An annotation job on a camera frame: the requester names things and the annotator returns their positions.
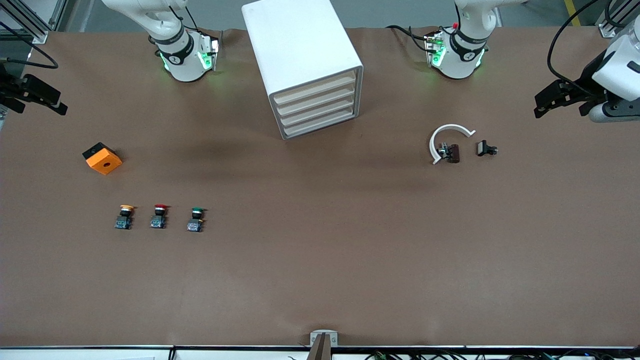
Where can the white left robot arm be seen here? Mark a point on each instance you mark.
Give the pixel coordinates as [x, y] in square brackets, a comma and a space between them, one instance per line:
[460, 65]

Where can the orange button enclosure box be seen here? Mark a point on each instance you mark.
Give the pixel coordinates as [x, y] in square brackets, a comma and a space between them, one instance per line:
[105, 162]

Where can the dark brown small component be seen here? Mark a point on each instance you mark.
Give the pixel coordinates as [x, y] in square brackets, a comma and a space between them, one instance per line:
[454, 153]

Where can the grey metal table bracket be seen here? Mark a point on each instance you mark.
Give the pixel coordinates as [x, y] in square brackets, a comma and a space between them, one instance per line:
[323, 339]

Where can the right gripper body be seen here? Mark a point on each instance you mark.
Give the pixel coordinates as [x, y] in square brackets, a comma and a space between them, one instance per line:
[11, 88]

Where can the black small clip component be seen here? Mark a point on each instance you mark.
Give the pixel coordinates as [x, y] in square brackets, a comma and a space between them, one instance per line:
[483, 148]

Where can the white curved plastic piece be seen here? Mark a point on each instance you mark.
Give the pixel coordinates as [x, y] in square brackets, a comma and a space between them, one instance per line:
[452, 127]

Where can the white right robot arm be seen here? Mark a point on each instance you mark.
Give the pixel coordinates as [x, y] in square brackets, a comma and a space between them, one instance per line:
[185, 65]

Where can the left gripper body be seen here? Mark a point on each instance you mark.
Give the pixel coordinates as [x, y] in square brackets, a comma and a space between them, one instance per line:
[584, 81]

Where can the yellow push button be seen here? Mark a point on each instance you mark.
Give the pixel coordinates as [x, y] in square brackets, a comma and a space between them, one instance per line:
[124, 220]

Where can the green push button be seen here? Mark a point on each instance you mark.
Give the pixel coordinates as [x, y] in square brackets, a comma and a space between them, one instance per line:
[195, 222]

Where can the white table edge rail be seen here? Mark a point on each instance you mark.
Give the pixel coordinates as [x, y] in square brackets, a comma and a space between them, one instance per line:
[100, 353]

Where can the aluminium frame profile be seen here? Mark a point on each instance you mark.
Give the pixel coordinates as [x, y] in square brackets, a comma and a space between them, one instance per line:
[616, 22]
[30, 22]

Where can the red push button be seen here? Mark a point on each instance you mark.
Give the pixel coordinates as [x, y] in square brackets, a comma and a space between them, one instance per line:
[158, 219]

